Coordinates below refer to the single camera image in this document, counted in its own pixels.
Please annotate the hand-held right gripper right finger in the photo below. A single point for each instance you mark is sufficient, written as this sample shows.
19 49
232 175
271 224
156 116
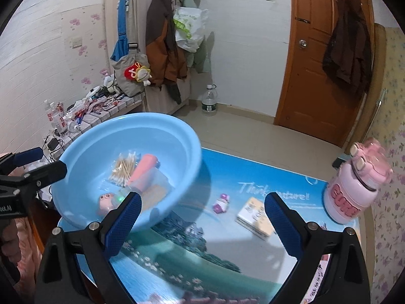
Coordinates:
283 224

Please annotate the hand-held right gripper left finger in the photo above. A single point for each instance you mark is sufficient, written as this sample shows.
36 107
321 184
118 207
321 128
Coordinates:
123 224

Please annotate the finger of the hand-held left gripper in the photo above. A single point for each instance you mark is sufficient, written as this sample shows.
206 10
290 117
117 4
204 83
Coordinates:
28 157
47 174

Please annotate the pink case with clear lid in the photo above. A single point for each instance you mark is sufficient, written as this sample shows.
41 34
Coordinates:
106 202

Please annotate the white and yellow tissue pack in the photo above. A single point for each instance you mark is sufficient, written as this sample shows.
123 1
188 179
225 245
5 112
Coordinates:
253 217

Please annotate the bag of cotton swabs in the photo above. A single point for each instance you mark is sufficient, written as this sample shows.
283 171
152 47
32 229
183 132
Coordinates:
123 167

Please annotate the pink cylindrical roller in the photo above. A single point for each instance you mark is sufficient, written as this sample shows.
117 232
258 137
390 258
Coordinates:
144 167

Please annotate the white and pink printed package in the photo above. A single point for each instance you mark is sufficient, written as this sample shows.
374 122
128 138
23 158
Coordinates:
316 281

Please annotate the blue plastic basin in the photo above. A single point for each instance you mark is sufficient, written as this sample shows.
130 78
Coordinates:
177 139

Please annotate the black power adapter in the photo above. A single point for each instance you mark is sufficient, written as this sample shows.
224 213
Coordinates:
54 143

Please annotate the clear bottle red label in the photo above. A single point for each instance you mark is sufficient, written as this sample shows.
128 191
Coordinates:
53 117

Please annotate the scenic printed table cover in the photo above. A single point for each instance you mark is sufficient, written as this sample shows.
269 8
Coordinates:
221 243

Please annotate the small pink toy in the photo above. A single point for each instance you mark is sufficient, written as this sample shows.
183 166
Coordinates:
221 203

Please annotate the pink water bottle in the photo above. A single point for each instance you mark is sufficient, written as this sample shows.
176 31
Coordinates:
348 196

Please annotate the white tiled side table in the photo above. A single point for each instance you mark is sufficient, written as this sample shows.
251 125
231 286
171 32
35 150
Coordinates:
110 110

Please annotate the grey fabric bag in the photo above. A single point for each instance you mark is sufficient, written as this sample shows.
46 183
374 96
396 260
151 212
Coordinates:
126 82

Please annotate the red and yellow plush toy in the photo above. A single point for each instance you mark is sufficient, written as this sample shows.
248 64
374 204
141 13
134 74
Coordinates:
139 72

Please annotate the brown wooden door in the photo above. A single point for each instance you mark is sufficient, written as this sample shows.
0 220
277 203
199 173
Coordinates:
310 85

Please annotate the clear water bottle green label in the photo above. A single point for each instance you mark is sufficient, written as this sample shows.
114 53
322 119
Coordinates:
209 101

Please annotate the brown and orange coat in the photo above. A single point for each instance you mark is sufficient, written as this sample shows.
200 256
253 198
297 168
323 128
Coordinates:
158 38

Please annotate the silver door knob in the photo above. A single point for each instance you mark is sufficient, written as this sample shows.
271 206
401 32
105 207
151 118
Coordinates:
303 43

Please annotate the beige wardrobe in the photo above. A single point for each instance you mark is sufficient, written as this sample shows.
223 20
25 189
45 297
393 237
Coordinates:
139 12

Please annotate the dark brown jacket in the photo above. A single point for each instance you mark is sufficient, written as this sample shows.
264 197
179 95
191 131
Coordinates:
348 53

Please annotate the white plastic bag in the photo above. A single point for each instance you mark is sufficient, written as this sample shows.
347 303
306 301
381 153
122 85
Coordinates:
189 28

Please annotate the white wall socket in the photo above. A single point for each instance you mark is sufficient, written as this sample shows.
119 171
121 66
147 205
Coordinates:
76 42

